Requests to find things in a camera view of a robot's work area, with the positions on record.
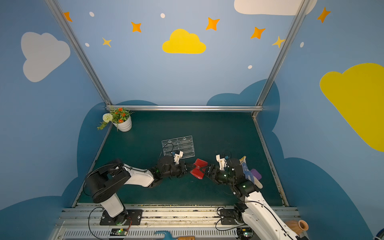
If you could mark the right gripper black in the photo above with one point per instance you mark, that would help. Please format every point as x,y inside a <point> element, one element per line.
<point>212,172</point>

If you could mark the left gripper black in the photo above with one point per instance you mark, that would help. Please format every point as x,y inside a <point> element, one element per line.
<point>182,167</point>

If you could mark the clear acrylic card organizer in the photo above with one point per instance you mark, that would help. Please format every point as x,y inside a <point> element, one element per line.
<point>183,144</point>

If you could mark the red card holder wallet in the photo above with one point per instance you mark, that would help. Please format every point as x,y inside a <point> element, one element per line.
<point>198,170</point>

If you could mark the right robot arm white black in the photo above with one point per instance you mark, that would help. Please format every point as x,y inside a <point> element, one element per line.
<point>252,210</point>

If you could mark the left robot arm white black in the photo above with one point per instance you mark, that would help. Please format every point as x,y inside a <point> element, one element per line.
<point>104,182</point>

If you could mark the right green circuit board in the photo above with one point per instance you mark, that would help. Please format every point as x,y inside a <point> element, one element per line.
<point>244,233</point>

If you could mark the green circuit board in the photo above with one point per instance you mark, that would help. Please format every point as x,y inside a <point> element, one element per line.
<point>244,233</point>
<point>119,232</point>

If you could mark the white pot with flowers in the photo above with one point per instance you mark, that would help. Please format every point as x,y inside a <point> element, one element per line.
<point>120,118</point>

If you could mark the left green circuit board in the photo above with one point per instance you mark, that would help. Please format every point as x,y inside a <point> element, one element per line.
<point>119,232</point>

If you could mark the terracotta clay vase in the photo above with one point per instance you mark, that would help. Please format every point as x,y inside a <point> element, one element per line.
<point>298,226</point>

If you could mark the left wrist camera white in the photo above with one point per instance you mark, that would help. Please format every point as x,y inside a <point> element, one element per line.
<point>177,156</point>

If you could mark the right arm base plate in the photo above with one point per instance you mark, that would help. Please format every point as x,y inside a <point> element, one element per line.
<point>227,217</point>

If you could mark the aluminium rail front frame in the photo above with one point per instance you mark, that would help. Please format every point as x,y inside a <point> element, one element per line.
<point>202,222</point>

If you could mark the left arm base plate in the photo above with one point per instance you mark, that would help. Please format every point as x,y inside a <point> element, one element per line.
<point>125,218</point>

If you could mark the teal handled tool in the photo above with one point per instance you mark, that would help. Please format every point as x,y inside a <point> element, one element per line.
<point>168,236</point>

